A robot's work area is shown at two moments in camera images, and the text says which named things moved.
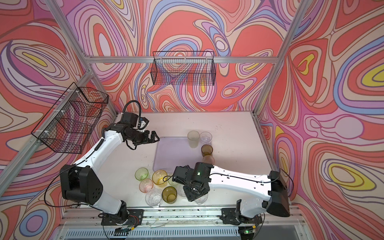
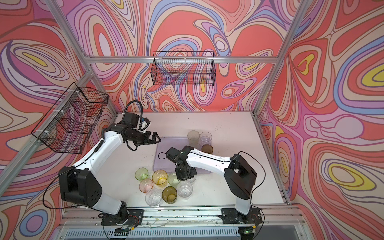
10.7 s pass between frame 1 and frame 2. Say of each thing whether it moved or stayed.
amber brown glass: stayed
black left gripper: stayed
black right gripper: moved
